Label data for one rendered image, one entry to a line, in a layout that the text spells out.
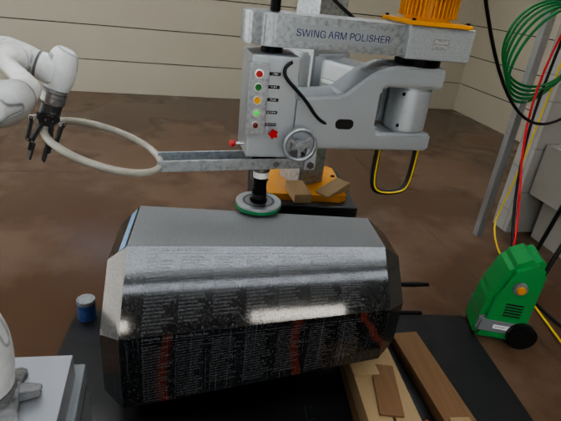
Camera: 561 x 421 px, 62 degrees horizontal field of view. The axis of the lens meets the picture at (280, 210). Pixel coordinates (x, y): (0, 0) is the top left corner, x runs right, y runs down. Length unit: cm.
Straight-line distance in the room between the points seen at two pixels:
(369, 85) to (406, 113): 24
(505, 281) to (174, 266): 196
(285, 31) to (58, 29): 633
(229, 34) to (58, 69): 614
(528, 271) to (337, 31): 178
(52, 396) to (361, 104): 153
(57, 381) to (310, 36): 144
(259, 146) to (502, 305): 182
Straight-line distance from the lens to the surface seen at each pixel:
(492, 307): 310
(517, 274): 300
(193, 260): 188
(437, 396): 261
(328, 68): 248
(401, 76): 210
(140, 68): 794
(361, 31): 198
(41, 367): 143
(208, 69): 795
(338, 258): 197
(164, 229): 201
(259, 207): 212
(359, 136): 210
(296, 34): 190
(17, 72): 169
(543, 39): 410
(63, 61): 190
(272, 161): 206
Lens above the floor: 185
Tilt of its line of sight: 26 degrees down
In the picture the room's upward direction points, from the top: 6 degrees clockwise
